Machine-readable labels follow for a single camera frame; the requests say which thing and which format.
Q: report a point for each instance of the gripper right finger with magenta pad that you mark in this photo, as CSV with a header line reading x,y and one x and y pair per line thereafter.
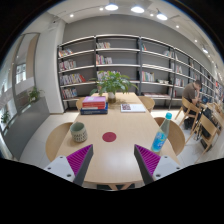
x,y
152,166

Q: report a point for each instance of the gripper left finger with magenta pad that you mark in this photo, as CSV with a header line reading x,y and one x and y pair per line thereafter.
x,y
72,167

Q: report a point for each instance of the clear bottle with blue cap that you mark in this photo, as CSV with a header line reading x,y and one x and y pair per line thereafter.
x,y
162,134

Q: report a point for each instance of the wooden chair near left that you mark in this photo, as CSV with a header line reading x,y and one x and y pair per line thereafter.
x,y
55,140

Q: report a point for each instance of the grey-green patterned mug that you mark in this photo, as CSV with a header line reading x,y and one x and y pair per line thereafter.
x,y
78,132

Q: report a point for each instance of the wooden chair near right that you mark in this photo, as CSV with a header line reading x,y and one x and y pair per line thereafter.
x,y
176,136

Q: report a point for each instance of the round red coaster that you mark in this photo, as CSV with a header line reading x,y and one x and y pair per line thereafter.
x,y
109,137

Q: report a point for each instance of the long wooden table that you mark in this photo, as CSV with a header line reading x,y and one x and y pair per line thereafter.
x,y
114,163

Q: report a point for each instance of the dark blue bottom book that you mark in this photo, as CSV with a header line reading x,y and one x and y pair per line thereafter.
x,y
94,111

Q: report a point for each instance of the red book in stack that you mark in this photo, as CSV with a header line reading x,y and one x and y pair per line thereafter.
x,y
93,107

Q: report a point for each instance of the wooden chair far left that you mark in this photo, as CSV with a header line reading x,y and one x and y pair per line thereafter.
x,y
79,103

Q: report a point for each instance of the open magazine on table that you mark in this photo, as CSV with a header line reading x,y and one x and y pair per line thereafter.
x,y
136,108

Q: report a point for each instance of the wooden chair far right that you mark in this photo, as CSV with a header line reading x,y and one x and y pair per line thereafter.
x,y
148,102

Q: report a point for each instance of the folding wooden chair nearer right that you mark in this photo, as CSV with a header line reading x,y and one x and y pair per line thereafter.
x,y
206,124

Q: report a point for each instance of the pink book on top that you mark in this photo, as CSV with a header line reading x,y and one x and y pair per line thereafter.
x,y
94,101

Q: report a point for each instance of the folding wooden chair with person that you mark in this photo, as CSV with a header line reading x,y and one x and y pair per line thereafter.
x,y
189,110

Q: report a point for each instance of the potted plant by window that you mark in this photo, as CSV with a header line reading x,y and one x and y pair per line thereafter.
x,y
34,94

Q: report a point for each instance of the seated person in brown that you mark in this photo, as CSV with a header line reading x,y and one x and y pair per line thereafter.
x,y
191,93

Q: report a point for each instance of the potted green plant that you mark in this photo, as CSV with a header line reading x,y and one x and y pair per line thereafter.
x,y
110,82

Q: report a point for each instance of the large grey bookshelf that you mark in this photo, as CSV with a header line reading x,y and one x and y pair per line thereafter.
x,y
156,69

